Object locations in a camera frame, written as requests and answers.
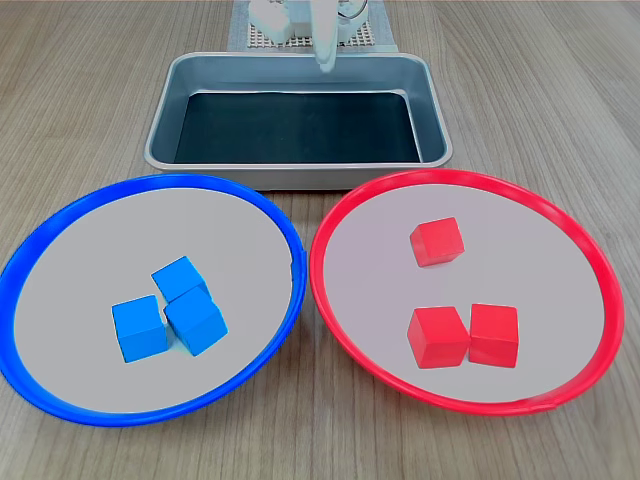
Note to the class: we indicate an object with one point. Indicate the red cube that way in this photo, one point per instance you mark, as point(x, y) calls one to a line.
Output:
point(437, 337)
point(437, 242)
point(494, 335)

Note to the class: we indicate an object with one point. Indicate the blue cube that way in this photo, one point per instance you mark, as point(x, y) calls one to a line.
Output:
point(140, 327)
point(196, 322)
point(179, 276)

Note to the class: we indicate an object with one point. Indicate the black tray mat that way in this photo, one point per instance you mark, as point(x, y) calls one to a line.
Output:
point(300, 130)

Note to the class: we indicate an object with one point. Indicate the steel tray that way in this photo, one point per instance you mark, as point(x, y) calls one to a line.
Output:
point(160, 125)

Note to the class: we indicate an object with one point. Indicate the blue-rimmed white plate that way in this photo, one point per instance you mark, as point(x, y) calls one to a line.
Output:
point(75, 250)

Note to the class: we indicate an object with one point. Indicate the red-rimmed white plate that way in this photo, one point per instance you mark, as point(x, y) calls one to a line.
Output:
point(550, 300)

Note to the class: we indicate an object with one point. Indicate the pale perforated base plate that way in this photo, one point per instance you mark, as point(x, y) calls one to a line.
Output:
point(380, 37)

